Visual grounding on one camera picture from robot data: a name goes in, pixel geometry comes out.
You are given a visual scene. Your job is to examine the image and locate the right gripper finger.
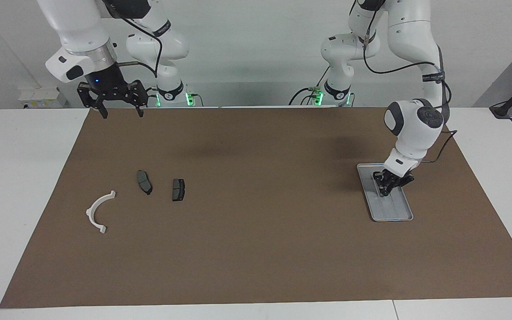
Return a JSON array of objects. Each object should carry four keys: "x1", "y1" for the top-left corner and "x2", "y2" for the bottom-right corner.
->
[
  {"x1": 125, "y1": 81, "x2": 148, "y2": 118},
  {"x1": 77, "y1": 84, "x2": 108, "y2": 119}
]

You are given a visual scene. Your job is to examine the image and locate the silver metal tray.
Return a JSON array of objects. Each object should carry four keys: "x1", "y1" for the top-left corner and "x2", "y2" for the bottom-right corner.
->
[{"x1": 356, "y1": 163, "x2": 414, "y2": 222}]

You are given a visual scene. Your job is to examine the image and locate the white power box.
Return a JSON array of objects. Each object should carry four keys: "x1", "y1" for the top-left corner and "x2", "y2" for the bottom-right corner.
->
[{"x1": 18, "y1": 86, "x2": 68, "y2": 109}]

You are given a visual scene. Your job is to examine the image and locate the long grey brake pad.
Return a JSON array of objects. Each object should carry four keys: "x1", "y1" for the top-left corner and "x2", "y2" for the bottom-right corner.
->
[{"x1": 136, "y1": 169, "x2": 153, "y2": 196}]

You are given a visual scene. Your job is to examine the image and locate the short grey brake pad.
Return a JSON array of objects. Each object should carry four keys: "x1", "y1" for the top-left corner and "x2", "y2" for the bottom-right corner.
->
[{"x1": 172, "y1": 178, "x2": 186, "y2": 202}]

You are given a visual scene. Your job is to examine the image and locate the brown table mat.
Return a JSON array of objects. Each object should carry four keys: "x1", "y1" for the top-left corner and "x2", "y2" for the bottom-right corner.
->
[{"x1": 0, "y1": 106, "x2": 512, "y2": 309}]

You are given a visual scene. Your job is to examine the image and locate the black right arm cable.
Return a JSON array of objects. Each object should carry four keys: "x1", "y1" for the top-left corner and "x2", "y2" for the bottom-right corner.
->
[{"x1": 105, "y1": 0, "x2": 164, "y2": 80}]

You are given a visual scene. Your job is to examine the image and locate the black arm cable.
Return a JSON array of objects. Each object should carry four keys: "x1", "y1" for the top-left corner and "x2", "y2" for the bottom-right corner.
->
[
  {"x1": 354, "y1": 0, "x2": 457, "y2": 164},
  {"x1": 105, "y1": 0, "x2": 164, "y2": 80}
]

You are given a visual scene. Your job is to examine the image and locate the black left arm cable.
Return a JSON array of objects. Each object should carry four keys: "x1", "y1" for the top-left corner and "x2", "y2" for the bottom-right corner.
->
[{"x1": 354, "y1": 0, "x2": 457, "y2": 164}]

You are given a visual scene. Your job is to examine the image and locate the black base cable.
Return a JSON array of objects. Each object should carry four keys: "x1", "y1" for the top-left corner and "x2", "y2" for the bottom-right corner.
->
[{"x1": 288, "y1": 86, "x2": 323, "y2": 106}]

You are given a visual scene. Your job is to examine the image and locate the white curved plastic bracket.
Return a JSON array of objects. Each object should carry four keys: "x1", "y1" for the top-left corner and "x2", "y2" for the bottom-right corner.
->
[{"x1": 86, "y1": 190, "x2": 117, "y2": 235}]

